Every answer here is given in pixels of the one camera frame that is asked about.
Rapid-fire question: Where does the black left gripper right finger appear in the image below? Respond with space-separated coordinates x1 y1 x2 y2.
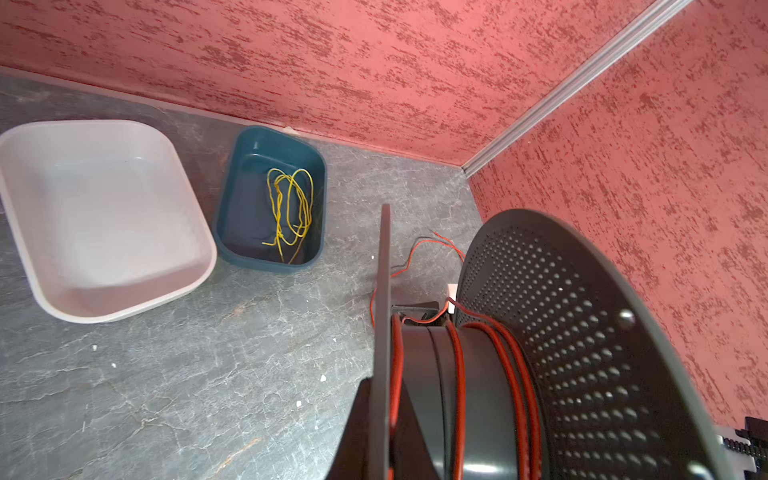
392 386 439 480

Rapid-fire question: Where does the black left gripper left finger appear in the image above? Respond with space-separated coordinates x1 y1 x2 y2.
326 378 371 480

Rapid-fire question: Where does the black cable spool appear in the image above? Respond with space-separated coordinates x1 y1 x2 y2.
367 209 733 479

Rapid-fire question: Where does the red cable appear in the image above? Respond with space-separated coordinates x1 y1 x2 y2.
368 230 545 480

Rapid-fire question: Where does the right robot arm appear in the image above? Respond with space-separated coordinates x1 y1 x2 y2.
715 417 767 480

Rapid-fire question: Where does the teal plastic tray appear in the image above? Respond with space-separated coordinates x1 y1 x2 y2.
212 126 327 273

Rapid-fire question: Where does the white plastic tray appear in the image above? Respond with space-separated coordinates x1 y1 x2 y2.
1 120 217 324

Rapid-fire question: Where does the yellow cable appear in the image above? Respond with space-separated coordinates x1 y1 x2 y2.
261 167 316 265

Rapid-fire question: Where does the right aluminium corner post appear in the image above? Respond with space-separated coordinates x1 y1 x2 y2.
462 0 691 178

